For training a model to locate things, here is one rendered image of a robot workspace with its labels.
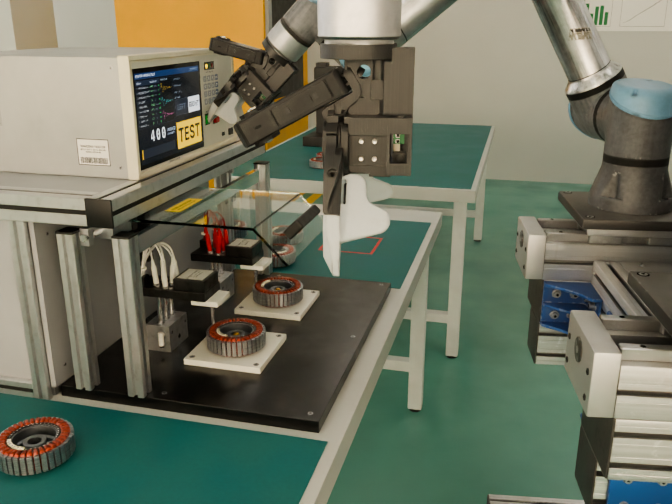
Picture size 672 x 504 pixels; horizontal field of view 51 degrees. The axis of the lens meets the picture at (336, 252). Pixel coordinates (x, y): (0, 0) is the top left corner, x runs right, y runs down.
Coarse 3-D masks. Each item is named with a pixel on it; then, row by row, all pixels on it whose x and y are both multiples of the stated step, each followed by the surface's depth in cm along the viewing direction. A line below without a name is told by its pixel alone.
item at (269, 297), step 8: (264, 280) 157; (272, 280) 158; (280, 280) 158; (288, 280) 157; (296, 280) 157; (256, 288) 153; (264, 288) 153; (272, 288) 155; (280, 288) 156; (288, 288) 157; (296, 288) 152; (256, 296) 152; (264, 296) 150; (272, 296) 150; (280, 296) 150; (288, 296) 150; (296, 296) 152; (264, 304) 151; (272, 304) 150; (280, 304) 150; (288, 304) 151
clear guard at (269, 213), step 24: (192, 192) 132; (216, 192) 132; (240, 192) 132; (264, 192) 132; (144, 216) 116; (168, 216) 116; (192, 216) 116; (216, 216) 116; (240, 216) 116; (264, 216) 116; (288, 216) 121; (264, 240) 109; (288, 240) 115; (312, 240) 122; (288, 264) 110
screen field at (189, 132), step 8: (184, 120) 133; (192, 120) 136; (200, 120) 140; (184, 128) 133; (192, 128) 137; (200, 128) 140; (184, 136) 134; (192, 136) 137; (200, 136) 140; (184, 144) 134
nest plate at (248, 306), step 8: (248, 296) 158; (304, 296) 158; (312, 296) 158; (240, 304) 153; (248, 304) 153; (256, 304) 153; (296, 304) 153; (304, 304) 153; (312, 304) 156; (240, 312) 151; (248, 312) 150; (256, 312) 150; (264, 312) 149; (272, 312) 149; (280, 312) 149; (288, 312) 149; (296, 312) 149; (304, 312) 150
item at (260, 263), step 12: (240, 240) 155; (252, 240) 155; (192, 252) 155; (204, 252) 155; (228, 252) 152; (240, 252) 151; (252, 252) 150; (216, 264) 157; (240, 264) 152; (252, 264) 151; (264, 264) 152
